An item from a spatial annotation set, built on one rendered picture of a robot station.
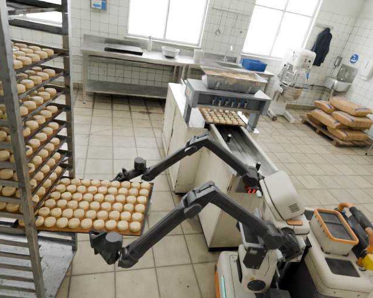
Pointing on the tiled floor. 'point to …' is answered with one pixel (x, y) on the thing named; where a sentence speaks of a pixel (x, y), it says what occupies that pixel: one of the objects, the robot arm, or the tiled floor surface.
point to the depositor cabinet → (191, 162)
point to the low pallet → (333, 135)
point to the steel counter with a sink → (213, 60)
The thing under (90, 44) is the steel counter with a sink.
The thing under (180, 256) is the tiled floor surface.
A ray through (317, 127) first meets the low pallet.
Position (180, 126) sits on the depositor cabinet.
